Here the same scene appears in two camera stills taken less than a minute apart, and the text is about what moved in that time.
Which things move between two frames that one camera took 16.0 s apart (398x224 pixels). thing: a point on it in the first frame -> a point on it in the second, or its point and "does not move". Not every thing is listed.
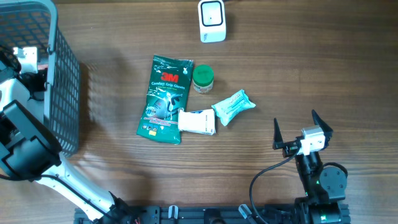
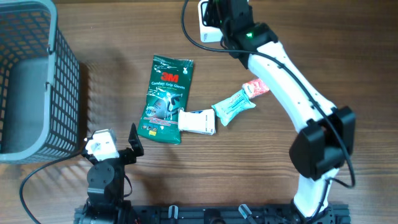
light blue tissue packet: [226, 109] does not move
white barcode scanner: [212, 21] does not move
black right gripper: [318, 121] -> [212, 13]
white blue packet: [203, 121] does not move
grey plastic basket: [35, 23] does not move
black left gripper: [43, 76] -> [129, 156]
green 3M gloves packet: [169, 91] does not move
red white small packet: [42, 66] -> [255, 87]
